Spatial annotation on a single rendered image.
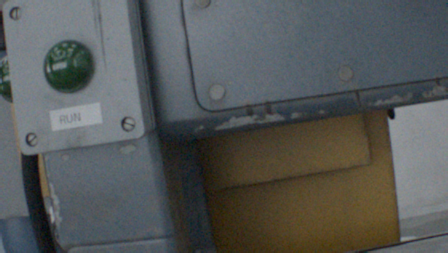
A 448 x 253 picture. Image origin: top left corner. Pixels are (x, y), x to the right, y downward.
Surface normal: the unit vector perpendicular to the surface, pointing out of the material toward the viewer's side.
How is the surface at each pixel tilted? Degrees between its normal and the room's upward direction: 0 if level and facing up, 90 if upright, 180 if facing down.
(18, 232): 91
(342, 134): 90
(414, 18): 90
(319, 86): 90
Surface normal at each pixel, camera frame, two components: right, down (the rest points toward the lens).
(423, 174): -0.07, 0.06
